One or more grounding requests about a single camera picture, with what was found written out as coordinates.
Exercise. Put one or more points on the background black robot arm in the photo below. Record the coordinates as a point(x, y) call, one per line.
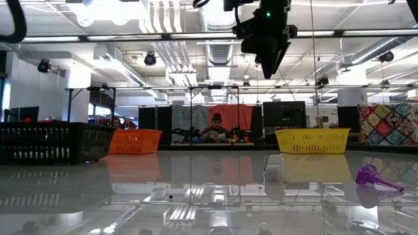
point(240, 134)
point(186, 133)

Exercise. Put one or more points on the black aluminium table frame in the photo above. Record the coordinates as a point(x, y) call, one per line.
point(196, 147)

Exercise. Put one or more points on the black slotted plastic basket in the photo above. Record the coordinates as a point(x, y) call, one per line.
point(49, 125)

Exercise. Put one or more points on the grey cloth backdrop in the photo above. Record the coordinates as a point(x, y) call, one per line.
point(183, 114)

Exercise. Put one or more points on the ribbed ventilation duct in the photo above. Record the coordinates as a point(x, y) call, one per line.
point(220, 53)

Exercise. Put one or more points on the dark monitor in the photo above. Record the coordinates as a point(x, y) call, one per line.
point(23, 114)

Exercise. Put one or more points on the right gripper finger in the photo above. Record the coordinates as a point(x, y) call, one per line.
point(267, 63)
point(279, 58)

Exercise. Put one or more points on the silver round air duct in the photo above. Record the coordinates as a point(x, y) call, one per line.
point(369, 52)

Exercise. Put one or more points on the yellow slotted plastic basket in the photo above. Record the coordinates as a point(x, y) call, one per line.
point(310, 131)

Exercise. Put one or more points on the background wooden workbench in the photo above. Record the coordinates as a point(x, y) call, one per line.
point(212, 144)

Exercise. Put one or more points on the black partition panel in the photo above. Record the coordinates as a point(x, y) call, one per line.
point(153, 122)

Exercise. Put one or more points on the orange cloth backdrop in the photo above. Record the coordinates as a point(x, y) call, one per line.
point(243, 112)

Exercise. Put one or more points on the long ceiling light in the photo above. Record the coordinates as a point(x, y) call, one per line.
point(212, 35)
point(316, 33)
point(369, 32)
point(49, 39)

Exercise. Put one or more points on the purple witch hat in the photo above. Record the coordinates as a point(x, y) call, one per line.
point(367, 174)

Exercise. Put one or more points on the black ceiling-hung camera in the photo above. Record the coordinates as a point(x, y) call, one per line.
point(386, 56)
point(322, 81)
point(44, 66)
point(150, 59)

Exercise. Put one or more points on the person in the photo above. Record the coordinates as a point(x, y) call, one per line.
point(116, 123)
point(216, 118)

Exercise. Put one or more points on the black metal frame stand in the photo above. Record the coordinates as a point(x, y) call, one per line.
point(91, 88)

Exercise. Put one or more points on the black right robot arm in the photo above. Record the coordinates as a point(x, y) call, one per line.
point(414, 8)

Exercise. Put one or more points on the orange slotted plastic basket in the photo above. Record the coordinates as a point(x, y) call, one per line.
point(137, 132)

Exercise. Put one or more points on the colourful patchwork quilt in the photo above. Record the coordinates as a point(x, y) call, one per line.
point(382, 124)

